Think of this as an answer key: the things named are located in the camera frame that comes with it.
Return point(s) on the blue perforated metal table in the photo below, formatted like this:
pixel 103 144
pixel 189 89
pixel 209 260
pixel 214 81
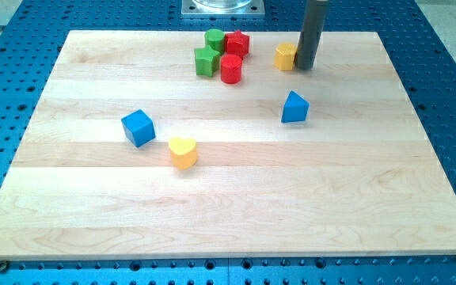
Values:
pixel 32 38

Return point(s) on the green star block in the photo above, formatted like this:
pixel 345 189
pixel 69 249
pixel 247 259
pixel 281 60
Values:
pixel 206 61

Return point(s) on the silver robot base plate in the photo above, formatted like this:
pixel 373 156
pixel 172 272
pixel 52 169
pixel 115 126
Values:
pixel 226 8

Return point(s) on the yellow hexagon block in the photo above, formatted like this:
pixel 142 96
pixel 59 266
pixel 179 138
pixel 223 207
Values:
pixel 285 56

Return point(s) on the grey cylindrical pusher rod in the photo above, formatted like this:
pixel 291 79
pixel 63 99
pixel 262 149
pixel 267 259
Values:
pixel 313 23

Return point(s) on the blue cube block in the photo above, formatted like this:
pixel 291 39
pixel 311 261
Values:
pixel 138 128

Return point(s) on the yellow heart block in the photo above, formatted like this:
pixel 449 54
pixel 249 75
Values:
pixel 183 152

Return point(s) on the red cylinder block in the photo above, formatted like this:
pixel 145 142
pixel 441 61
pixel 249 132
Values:
pixel 231 68

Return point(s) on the light wooden board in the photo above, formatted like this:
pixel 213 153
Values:
pixel 358 177

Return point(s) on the green cylinder block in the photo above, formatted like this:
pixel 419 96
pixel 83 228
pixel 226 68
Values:
pixel 215 38

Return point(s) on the red star block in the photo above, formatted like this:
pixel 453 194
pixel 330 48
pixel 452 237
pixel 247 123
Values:
pixel 237 43

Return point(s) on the blue triangle block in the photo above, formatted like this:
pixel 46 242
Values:
pixel 295 108

